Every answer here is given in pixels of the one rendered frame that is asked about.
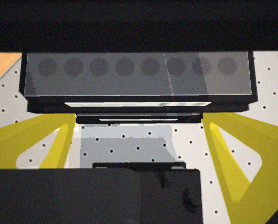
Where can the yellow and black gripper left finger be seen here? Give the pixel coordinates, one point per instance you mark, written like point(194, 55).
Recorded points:
point(18, 137)

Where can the white well plate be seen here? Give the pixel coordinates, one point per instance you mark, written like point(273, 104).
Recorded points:
point(138, 26)

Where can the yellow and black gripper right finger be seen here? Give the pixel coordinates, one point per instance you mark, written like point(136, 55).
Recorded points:
point(246, 203)

